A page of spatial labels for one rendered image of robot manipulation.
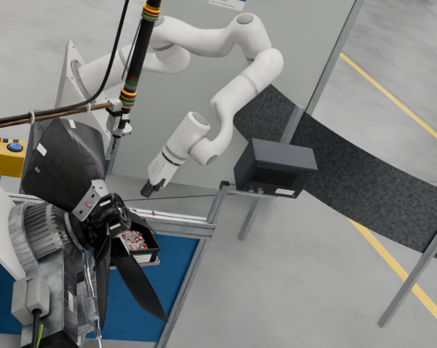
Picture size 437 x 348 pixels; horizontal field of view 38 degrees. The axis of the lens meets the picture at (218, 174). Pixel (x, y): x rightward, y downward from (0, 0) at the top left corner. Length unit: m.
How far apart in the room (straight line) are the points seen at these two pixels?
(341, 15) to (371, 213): 1.17
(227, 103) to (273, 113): 1.65
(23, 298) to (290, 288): 2.37
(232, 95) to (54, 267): 0.76
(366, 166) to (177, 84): 1.22
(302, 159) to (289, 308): 1.43
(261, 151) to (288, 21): 1.56
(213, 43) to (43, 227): 0.91
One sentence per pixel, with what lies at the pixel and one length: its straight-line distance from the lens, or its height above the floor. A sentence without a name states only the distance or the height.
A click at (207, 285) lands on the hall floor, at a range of 3.56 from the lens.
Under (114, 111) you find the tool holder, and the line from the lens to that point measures 1.72.
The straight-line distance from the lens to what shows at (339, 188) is 3.51.
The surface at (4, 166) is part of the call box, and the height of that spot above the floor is 1.03.
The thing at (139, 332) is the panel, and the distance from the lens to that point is 2.96.
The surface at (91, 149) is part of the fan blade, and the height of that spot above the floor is 1.27.
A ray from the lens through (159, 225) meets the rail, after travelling 2.48.
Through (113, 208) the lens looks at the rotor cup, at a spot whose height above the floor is 1.26.
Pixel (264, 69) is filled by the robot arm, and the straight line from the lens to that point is 2.07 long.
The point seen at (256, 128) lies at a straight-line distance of 3.76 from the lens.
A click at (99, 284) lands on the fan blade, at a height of 1.15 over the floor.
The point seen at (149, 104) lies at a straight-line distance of 3.85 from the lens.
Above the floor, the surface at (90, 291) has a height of 1.10.
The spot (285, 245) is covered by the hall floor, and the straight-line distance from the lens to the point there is 4.09.
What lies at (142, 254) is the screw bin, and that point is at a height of 0.86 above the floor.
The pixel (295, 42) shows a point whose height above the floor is 1.14.
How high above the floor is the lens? 2.35
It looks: 32 degrees down
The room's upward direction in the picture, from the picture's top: 21 degrees clockwise
